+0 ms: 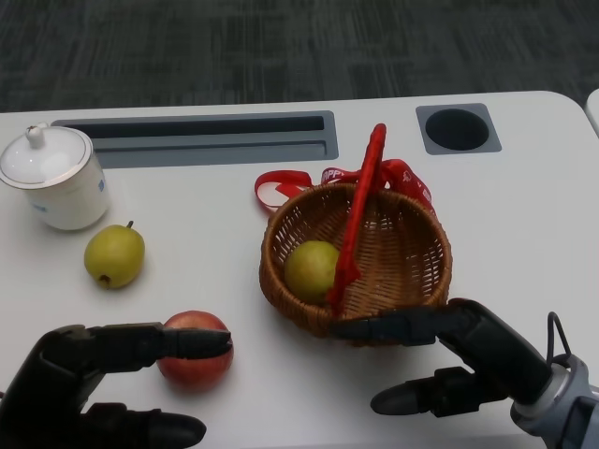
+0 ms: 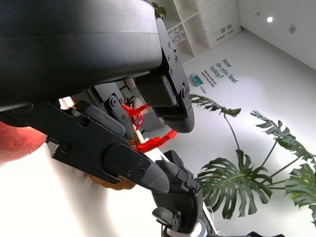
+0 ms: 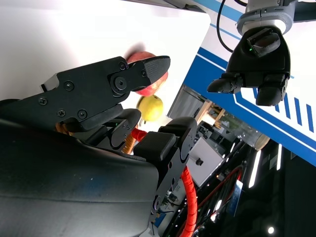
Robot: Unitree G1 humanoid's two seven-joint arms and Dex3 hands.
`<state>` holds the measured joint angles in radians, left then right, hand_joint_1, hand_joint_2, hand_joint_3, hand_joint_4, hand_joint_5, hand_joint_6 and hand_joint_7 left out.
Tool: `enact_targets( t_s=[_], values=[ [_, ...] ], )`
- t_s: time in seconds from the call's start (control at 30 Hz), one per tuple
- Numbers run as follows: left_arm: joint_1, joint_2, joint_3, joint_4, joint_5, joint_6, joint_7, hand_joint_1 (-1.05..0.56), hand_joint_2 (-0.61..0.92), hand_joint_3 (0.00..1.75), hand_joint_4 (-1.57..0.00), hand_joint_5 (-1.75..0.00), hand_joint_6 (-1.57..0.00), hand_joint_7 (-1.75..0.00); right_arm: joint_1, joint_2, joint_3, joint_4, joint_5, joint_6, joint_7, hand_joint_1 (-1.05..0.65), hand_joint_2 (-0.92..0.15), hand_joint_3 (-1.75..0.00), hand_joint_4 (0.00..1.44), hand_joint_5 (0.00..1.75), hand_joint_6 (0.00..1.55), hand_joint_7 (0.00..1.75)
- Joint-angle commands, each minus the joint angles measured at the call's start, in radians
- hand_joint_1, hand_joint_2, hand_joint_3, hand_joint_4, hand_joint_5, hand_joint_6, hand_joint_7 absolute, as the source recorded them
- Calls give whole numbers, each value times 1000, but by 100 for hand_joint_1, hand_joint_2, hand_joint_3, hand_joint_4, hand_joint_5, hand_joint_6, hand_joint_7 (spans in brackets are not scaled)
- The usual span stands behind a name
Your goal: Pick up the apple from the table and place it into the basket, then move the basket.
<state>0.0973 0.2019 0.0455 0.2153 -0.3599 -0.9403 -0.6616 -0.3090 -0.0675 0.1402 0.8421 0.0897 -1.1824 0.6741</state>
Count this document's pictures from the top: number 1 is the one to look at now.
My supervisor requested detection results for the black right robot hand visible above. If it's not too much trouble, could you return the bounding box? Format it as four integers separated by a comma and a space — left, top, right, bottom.
329, 297, 553, 418

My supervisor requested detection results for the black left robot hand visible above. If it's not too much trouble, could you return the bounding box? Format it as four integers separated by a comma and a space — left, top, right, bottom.
0, 321, 234, 449

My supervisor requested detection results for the wicker basket with red handle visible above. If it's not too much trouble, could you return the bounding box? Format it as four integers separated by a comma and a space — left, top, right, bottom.
258, 123, 454, 347

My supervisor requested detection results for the red apple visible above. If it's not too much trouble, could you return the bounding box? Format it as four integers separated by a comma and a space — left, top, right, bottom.
155, 310, 235, 394

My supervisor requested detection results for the yellow-green pear with stem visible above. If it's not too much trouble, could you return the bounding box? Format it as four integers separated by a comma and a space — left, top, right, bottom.
83, 220, 146, 291

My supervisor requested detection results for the white ceramic cup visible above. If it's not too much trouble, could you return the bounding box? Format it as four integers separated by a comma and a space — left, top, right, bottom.
0, 152, 112, 232

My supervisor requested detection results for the white cup lid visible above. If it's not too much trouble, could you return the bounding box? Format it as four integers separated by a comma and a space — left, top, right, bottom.
0, 122, 94, 191

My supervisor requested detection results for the grey round cup holder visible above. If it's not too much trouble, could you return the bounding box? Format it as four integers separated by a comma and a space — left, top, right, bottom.
415, 103, 503, 156

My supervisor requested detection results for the white neighbouring table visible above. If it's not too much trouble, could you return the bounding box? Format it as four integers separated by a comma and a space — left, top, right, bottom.
584, 87, 599, 139

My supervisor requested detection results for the grey table slot tray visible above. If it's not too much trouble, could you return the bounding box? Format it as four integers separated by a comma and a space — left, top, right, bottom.
50, 109, 340, 170

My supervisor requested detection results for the red printed ribbon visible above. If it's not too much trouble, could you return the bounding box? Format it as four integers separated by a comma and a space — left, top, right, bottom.
254, 158, 439, 219

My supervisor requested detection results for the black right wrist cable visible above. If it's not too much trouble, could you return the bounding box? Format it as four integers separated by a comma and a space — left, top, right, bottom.
546, 311, 575, 370

